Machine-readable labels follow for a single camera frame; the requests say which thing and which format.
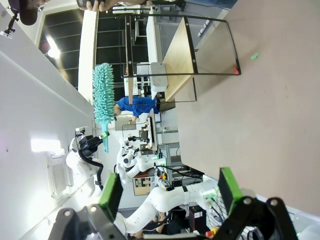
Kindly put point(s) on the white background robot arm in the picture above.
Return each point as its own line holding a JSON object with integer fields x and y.
{"x": 130, "y": 160}

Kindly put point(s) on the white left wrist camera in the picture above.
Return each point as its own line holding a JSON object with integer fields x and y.
{"x": 81, "y": 130}

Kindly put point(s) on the black box with red label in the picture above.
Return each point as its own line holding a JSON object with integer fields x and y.
{"x": 197, "y": 217}

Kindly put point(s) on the seated person dark clothes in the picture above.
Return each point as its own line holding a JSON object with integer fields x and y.
{"x": 170, "y": 225}

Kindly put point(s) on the red emergency stop button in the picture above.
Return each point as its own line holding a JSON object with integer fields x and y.
{"x": 209, "y": 233}

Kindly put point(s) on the brown board black pattern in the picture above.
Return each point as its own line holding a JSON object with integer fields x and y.
{"x": 141, "y": 186}

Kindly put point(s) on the wooden shelf black metal frame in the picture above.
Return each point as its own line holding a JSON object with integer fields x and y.
{"x": 180, "y": 55}

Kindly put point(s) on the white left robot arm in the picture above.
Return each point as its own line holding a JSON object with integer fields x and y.
{"x": 80, "y": 165}

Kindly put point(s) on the rectangular ceiling lamp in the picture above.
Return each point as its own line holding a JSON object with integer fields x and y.
{"x": 45, "y": 145}

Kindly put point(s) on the red paper scrap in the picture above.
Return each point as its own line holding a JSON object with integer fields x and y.
{"x": 235, "y": 70}

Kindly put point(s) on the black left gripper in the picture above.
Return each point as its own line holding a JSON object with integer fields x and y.
{"x": 90, "y": 143}

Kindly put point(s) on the black camera clamp mount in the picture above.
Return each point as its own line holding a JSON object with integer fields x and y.
{"x": 10, "y": 25}

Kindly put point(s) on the aluminium profile rack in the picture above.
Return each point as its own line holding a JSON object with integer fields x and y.
{"x": 170, "y": 150}

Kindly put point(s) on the person's left hand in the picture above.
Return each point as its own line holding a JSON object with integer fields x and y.
{"x": 98, "y": 5}

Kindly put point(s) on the white ceiling air vent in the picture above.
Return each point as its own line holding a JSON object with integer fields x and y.
{"x": 58, "y": 175}

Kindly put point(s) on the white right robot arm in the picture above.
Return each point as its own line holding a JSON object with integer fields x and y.
{"x": 162, "y": 197}

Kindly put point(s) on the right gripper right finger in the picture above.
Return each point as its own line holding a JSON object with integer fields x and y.
{"x": 228, "y": 190}

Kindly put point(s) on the small green paper scrap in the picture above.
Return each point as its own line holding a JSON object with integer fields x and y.
{"x": 255, "y": 56}

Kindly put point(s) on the person in blue shirt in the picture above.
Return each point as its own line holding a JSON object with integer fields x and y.
{"x": 135, "y": 105}

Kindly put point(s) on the teal microfiber duster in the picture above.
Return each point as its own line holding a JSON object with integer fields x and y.
{"x": 102, "y": 92}

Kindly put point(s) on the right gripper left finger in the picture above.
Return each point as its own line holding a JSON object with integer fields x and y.
{"x": 110, "y": 192}

